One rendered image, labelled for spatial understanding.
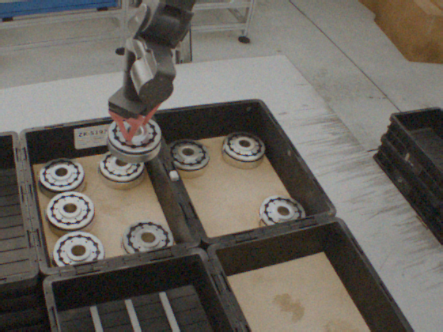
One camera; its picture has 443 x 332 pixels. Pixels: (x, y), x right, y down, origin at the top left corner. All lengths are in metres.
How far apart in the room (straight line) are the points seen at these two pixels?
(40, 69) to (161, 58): 2.29
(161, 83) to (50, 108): 0.85
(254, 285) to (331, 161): 0.63
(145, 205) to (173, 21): 0.46
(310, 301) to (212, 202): 0.31
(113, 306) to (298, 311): 0.36
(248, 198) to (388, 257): 0.42
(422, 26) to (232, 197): 2.81
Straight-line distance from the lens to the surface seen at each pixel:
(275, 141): 1.25
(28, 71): 3.07
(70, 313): 0.99
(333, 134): 1.67
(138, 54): 0.84
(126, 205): 1.14
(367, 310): 1.06
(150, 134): 1.00
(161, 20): 0.82
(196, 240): 0.96
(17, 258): 1.07
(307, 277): 1.09
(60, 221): 1.08
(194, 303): 1.00
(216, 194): 1.18
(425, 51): 3.94
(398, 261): 1.38
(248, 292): 1.03
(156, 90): 0.81
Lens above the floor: 1.68
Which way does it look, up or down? 43 degrees down
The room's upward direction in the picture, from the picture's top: 12 degrees clockwise
